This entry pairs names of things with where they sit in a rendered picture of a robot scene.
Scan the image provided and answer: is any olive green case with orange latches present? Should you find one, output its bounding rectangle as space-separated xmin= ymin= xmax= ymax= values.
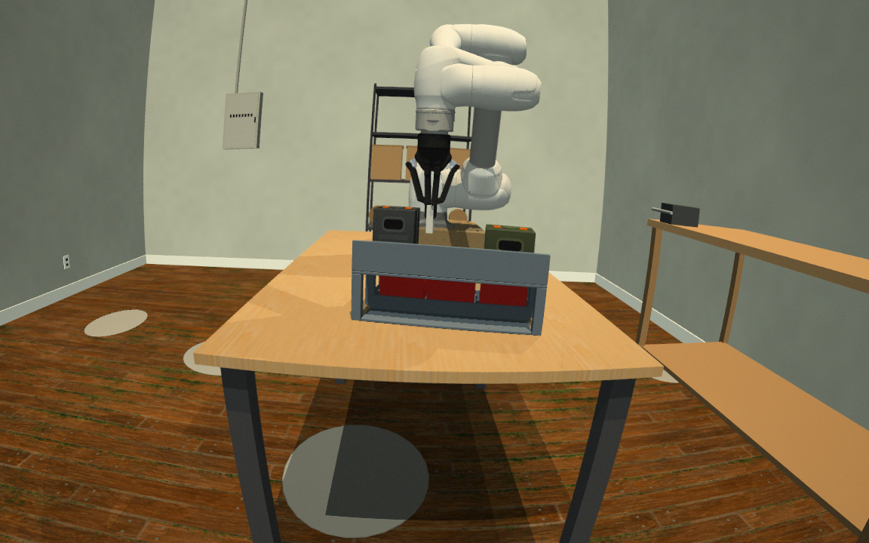
xmin=484 ymin=224 xmax=536 ymax=253

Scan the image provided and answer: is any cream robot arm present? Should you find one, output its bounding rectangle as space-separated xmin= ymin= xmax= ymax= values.
xmin=414 ymin=24 xmax=541 ymax=228

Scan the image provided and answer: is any black tool case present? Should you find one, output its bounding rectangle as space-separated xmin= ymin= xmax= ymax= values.
xmin=373 ymin=206 xmax=420 ymax=244

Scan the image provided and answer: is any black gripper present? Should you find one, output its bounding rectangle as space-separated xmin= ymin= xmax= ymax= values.
xmin=406 ymin=132 xmax=460 ymax=234

